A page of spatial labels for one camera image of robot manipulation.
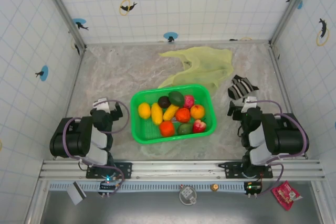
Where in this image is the orange yellow fake peach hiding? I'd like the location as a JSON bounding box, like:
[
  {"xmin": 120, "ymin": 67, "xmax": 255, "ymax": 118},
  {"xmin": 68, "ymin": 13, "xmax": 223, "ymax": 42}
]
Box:
[{"xmin": 190, "ymin": 104, "xmax": 206, "ymax": 120}]

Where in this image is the red white fake apple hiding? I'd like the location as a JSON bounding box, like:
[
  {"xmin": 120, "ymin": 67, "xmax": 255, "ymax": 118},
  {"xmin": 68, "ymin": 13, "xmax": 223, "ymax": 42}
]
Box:
[{"xmin": 192, "ymin": 119, "xmax": 207, "ymax": 134}]

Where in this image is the long yellow fake mango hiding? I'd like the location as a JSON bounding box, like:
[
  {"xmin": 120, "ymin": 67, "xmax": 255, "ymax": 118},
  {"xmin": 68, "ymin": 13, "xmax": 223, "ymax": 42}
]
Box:
[{"xmin": 151, "ymin": 102, "xmax": 163, "ymax": 125}]

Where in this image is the green plastic basket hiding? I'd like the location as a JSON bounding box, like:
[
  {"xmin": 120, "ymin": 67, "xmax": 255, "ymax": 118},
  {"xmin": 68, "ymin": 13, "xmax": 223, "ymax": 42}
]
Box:
[{"xmin": 130, "ymin": 84, "xmax": 218, "ymax": 145}]

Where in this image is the pink fake dragon fruit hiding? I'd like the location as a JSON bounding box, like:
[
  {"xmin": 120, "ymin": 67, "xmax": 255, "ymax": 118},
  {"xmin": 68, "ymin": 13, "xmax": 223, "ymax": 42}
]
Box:
[{"xmin": 183, "ymin": 94, "xmax": 195, "ymax": 109}]

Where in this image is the red orange fake persimmon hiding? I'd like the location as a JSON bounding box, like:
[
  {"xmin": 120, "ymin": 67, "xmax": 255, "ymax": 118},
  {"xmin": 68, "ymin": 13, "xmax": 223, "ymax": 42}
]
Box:
[{"xmin": 175, "ymin": 107, "xmax": 191, "ymax": 123}]

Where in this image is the curved yellow fake mango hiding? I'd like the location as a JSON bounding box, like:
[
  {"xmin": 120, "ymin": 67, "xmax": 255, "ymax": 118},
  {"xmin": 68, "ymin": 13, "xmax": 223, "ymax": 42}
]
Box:
[{"xmin": 162, "ymin": 104, "xmax": 180, "ymax": 122}]

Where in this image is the yellow plastic bag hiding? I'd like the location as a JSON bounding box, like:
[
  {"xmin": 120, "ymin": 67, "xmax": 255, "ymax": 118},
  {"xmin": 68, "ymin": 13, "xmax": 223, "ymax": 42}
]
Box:
[{"xmin": 157, "ymin": 46, "xmax": 234, "ymax": 95}]

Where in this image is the round yellow fake lemon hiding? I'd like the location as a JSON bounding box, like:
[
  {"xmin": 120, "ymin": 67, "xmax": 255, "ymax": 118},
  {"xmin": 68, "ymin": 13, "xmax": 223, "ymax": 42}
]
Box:
[{"xmin": 138, "ymin": 102, "xmax": 152, "ymax": 119}]

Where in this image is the dark brown fake fruit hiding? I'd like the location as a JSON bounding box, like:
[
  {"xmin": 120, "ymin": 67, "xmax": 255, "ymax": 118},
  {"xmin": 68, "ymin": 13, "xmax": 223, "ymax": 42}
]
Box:
[{"xmin": 157, "ymin": 95, "xmax": 172, "ymax": 109}]

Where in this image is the orange fake tangerine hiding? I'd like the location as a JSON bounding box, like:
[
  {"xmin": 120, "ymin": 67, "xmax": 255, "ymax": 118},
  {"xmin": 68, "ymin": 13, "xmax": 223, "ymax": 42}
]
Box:
[{"xmin": 159, "ymin": 120, "xmax": 175, "ymax": 137}]

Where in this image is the black white striped sock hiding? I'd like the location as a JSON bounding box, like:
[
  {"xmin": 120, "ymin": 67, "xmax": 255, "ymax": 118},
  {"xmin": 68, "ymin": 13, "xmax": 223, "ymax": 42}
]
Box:
[{"xmin": 227, "ymin": 74, "xmax": 260, "ymax": 101}]

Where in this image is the grey card with black stripe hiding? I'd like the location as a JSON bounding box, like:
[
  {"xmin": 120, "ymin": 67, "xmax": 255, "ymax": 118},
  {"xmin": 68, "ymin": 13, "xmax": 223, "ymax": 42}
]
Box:
[{"xmin": 67, "ymin": 181, "xmax": 87, "ymax": 206}]

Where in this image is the red snack packet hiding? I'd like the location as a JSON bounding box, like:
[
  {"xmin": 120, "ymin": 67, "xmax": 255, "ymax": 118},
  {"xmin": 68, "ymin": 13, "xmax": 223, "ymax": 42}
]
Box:
[{"xmin": 271, "ymin": 180, "xmax": 302, "ymax": 211}]

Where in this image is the round white plastic device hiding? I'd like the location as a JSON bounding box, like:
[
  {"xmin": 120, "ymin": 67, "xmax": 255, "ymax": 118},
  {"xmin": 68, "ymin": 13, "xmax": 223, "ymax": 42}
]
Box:
[{"xmin": 179, "ymin": 185, "xmax": 197, "ymax": 206}]

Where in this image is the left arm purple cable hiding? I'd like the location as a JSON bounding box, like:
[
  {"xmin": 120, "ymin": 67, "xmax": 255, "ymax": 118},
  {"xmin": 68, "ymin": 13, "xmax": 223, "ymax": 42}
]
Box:
[{"xmin": 62, "ymin": 99, "xmax": 131, "ymax": 196}]

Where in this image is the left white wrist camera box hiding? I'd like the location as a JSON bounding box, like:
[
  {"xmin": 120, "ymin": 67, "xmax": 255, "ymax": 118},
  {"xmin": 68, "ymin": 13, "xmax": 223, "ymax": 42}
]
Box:
[{"xmin": 93, "ymin": 97, "xmax": 112, "ymax": 113}]

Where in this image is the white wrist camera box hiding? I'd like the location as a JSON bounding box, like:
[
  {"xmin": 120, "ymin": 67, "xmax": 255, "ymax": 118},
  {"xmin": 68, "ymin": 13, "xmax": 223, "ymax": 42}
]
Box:
[
  {"xmin": 243, "ymin": 97, "xmax": 260, "ymax": 110},
  {"xmin": 93, "ymin": 97, "xmax": 112, "ymax": 113}
]

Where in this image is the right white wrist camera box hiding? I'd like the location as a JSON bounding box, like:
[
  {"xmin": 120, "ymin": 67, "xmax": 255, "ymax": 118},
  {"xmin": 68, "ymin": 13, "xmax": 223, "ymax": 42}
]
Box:
[{"xmin": 243, "ymin": 97, "xmax": 260, "ymax": 110}]

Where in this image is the aluminium frame bar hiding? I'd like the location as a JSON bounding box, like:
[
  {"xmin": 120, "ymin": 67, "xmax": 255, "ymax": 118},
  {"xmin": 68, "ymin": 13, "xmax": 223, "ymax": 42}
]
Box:
[
  {"xmin": 83, "ymin": 39, "xmax": 271, "ymax": 47},
  {"xmin": 43, "ymin": 47, "xmax": 87, "ymax": 161},
  {"xmin": 267, "ymin": 42, "xmax": 308, "ymax": 159}
]

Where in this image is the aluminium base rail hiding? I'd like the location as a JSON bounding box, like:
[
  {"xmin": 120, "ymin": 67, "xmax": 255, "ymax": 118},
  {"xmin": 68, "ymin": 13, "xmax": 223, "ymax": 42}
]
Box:
[{"xmin": 39, "ymin": 159, "xmax": 326, "ymax": 182}]

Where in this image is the white slotted cable duct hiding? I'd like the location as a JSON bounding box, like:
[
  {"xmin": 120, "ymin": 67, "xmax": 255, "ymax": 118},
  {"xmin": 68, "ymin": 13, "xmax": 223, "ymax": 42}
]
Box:
[{"xmin": 48, "ymin": 182, "xmax": 263, "ymax": 192}]

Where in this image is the aluminium frame post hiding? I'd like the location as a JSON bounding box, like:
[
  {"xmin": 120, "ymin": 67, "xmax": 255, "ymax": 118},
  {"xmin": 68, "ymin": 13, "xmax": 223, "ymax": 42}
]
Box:
[
  {"xmin": 269, "ymin": 0, "xmax": 317, "ymax": 48},
  {"xmin": 36, "ymin": 0, "xmax": 88, "ymax": 53}
]

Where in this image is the upright dolphin ring sticker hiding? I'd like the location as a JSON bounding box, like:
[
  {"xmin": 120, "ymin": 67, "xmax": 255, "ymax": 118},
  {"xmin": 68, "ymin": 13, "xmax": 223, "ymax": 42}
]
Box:
[{"xmin": 316, "ymin": 18, "xmax": 330, "ymax": 47}]

